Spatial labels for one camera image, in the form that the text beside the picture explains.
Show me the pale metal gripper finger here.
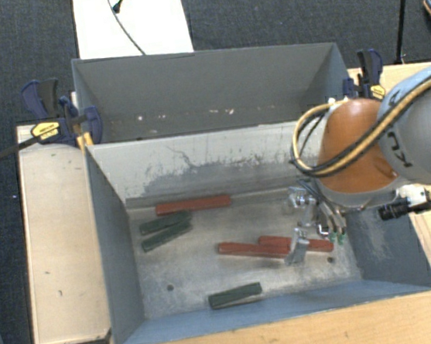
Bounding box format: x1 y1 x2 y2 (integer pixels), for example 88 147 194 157
279 224 314 267
279 185 315 216

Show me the red-brown flat block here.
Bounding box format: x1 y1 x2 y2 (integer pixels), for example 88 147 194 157
256 226 335 263
154 192 233 218
216 234 292 267

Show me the dark green flat block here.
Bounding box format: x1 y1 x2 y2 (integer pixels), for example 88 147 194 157
207 281 265 312
137 209 194 237
139 221 196 254

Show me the grey metal bin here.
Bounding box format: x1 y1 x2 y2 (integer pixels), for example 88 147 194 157
70 18 431 344

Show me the pale wood flat board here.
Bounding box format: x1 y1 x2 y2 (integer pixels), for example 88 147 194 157
6 116 115 344

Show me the black cylinder on white bracket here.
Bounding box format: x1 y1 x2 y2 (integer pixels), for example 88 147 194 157
375 182 431 223

